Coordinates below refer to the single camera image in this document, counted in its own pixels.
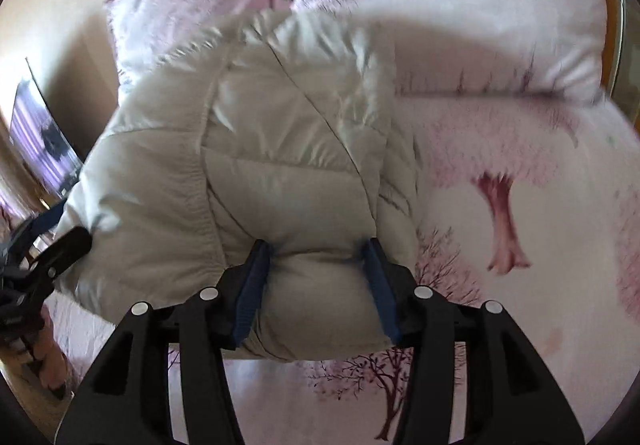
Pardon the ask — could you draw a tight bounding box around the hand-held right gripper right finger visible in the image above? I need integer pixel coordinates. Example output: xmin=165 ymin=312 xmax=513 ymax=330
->
xmin=362 ymin=237 xmax=586 ymax=445

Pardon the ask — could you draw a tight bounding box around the flat screen television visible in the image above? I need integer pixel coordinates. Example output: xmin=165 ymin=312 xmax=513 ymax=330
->
xmin=9 ymin=57 xmax=83 ymax=200

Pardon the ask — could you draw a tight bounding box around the white puffer jacket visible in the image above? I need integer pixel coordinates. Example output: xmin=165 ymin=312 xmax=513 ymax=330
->
xmin=52 ymin=9 xmax=426 ymax=363

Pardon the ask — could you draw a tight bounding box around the pink tree-print bed cover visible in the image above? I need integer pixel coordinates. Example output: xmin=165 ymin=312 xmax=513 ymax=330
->
xmin=50 ymin=90 xmax=640 ymax=445

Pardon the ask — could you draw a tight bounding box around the wooden headboard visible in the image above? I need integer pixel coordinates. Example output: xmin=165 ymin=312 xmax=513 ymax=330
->
xmin=602 ymin=0 xmax=627 ymax=90

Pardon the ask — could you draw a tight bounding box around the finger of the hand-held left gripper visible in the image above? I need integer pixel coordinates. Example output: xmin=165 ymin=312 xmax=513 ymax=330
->
xmin=0 ymin=202 xmax=68 ymax=271
xmin=27 ymin=226 xmax=94 ymax=298

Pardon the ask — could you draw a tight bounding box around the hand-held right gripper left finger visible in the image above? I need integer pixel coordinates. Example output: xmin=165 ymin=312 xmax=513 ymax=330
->
xmin=52 ymin=239 xmax=273 ymax=445

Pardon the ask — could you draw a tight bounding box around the person's left forearm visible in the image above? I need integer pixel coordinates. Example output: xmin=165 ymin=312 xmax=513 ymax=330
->
xmin=27 ymin=310 xmax=71 ymax=398

